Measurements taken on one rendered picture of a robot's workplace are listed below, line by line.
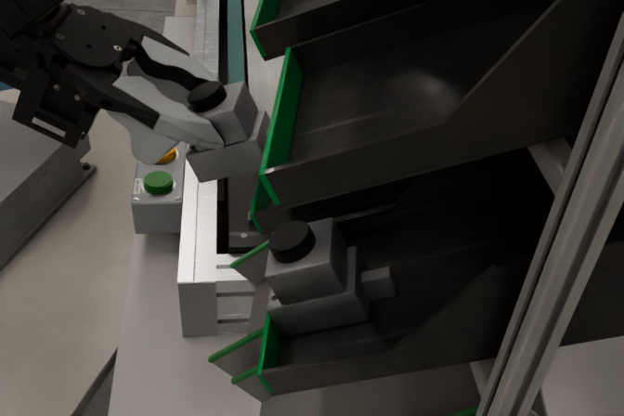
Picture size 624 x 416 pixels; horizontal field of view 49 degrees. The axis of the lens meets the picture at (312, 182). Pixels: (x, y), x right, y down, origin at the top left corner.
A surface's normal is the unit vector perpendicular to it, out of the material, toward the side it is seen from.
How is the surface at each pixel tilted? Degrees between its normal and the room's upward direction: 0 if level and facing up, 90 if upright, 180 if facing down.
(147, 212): 90
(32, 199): 90
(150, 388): 0
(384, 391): 45
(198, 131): 58
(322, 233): 25
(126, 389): 0
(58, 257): 0
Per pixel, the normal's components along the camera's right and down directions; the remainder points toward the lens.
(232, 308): 0.10, 0.63
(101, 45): 0.48, -0.64
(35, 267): 0.06, -0.77
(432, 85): -0.37, -0.74
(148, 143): -0.25, 0.55
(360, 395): -0.66, -0.62
